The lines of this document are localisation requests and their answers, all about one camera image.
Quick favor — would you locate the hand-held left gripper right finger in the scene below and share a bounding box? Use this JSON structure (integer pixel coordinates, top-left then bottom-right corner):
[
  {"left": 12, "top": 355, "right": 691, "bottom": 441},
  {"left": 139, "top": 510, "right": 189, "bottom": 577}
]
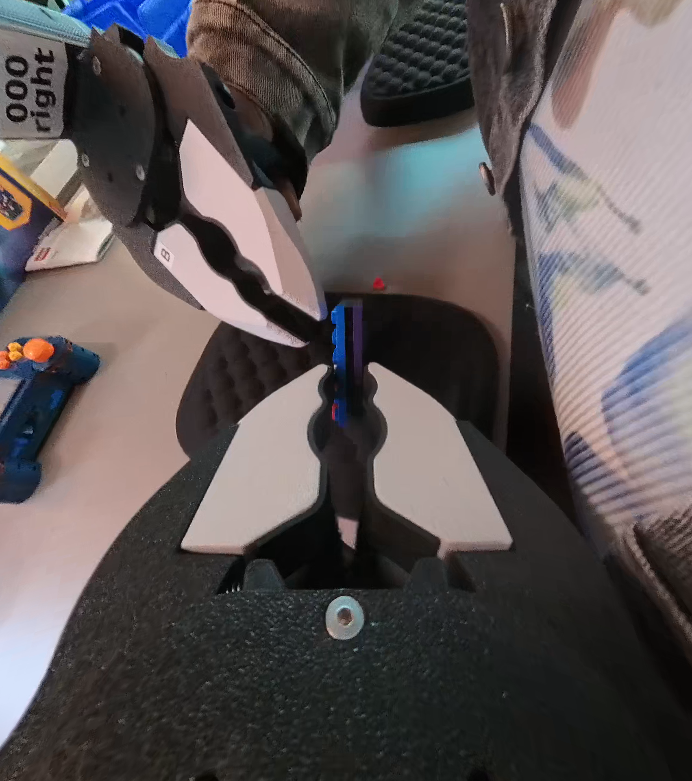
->
[{"left": 368, "top": 362, "right": 514, "bottom": 560}]

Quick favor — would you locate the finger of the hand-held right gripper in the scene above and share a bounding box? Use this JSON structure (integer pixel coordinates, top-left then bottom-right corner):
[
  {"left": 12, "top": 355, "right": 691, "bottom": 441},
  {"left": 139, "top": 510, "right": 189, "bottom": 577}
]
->
[
  {"left": 178, "top": 118, "right": 330, "bottom": 322},
  {"left": 153, "top": 225, "right": 311, "bottom": 349}
]

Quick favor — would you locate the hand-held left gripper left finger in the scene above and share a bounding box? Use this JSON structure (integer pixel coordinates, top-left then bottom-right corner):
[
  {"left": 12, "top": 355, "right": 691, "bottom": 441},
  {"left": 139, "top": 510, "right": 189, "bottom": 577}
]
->
[{"left": 180, "top": 365, "right": 331, "bottom": 556}]

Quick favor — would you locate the blue purple brick plate assembly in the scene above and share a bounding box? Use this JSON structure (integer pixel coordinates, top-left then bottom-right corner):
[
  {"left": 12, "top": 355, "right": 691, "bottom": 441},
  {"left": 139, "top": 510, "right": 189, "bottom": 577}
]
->
[{"left": 329, "top": 298, "right": 366, "bottom": 428}]

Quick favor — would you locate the person's right forearm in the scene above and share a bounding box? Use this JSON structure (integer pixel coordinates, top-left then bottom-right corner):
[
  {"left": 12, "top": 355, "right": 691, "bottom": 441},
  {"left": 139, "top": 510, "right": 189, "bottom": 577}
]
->
[{"left": 186, "top": 0, "right": 403, "bottom": 167}]

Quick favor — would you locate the person's right hand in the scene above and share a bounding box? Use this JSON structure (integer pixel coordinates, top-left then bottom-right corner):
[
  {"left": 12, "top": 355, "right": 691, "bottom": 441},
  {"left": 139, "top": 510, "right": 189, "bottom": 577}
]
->
[{"left": 223, "top": 84, "right": 309, "bottom": 222}]

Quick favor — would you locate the white instruction booklet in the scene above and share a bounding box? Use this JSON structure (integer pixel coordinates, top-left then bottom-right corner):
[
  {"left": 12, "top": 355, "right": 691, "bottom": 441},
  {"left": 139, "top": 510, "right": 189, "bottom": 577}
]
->
[{"left": 24, "top": 182, "right": 116, "bottom": 273}]

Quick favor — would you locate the black egg-crate foam mat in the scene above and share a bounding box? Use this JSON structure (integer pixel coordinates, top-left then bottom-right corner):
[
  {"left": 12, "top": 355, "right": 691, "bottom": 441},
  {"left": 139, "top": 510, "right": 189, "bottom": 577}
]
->
[
  {"left": 174, "top": 292, "right": 513, "bottom": 460},
  {"left": 360, "top": 0, "right": 476, "bottom": 129}
]

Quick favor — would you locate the blue plastic crate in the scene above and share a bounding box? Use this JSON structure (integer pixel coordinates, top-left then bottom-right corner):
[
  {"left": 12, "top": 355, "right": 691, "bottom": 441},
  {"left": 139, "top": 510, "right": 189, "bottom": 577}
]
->
[{"left": 61, "top": 0, "right": 196, "bottom": 60}]

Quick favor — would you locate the blue orange brick game controller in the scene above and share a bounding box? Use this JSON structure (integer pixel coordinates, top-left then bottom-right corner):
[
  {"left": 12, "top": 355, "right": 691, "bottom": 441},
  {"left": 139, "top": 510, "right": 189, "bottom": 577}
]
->
[{"left": 0, "top": 334, "right": 102, "bottom": 505}]

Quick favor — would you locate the person's dark jacket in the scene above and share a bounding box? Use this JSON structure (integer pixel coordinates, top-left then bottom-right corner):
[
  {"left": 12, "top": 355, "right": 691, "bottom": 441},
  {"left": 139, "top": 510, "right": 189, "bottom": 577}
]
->
[{"left": 466, "top": 0, "right": 580, "bottom": 519}]

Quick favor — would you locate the person's white printed shirt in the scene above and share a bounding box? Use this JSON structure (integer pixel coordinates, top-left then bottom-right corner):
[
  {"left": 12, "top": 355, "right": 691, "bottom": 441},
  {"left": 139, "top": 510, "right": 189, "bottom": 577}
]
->
[{"left": 516, "top": 0, "right": 692, "bottom": 705}]

